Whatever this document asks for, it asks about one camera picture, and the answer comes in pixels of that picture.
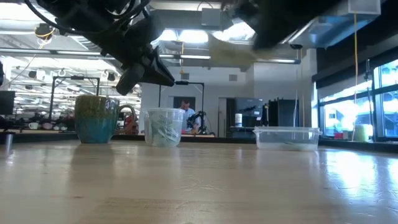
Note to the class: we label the round clear plastic cup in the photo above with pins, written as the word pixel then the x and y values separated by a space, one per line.
pixel 181 133

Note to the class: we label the rectangular clear plastic container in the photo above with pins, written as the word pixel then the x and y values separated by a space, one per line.
pixel 287 135

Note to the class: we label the black cabinet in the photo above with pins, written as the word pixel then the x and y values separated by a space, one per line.
pixel 283 113

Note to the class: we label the green white paper sachet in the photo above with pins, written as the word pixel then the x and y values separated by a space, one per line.
pixel 164 119
pixel 297 143
pixel 166 136
pixel 150 133

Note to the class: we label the grey metal post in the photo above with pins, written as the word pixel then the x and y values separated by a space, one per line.
pixel 8 141

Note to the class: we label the white canister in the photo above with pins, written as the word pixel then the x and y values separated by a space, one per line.
pixel 238 120

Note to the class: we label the large glass window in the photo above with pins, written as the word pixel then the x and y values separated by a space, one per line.
pixel 388 118

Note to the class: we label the yellow green container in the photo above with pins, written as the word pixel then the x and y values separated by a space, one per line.
pixel 361 133

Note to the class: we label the black hanging lamp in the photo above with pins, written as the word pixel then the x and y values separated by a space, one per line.
pixel 111 76

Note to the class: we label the olive and teal ceramic mug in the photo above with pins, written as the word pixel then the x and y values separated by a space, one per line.
pixel 96 124

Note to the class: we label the linear ceiling light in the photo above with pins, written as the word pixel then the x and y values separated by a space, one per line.
pixel 284 61
pixel 77 53
pixel 192 57

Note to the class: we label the black ceiling sensor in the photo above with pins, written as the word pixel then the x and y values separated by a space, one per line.
pixel 296 46

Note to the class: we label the grey wall vent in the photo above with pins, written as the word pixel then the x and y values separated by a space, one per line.
pixel 233 77
pixel 185 76

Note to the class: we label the black machine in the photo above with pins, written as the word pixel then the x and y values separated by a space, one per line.
pixel 252 107

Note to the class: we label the red background object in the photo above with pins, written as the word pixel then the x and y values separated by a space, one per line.
pixel 129 123

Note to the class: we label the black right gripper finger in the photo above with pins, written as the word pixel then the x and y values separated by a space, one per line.
pixel 267 35
pixel 264 45

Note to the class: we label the black monitor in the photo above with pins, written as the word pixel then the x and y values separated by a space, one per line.
pixel 7 102

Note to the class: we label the person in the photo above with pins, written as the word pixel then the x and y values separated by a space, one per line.
pixel 188 116

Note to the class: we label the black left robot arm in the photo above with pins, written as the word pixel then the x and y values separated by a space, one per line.
pixel 77 12

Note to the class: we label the red box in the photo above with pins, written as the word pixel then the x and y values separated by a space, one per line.
pixel 338 136

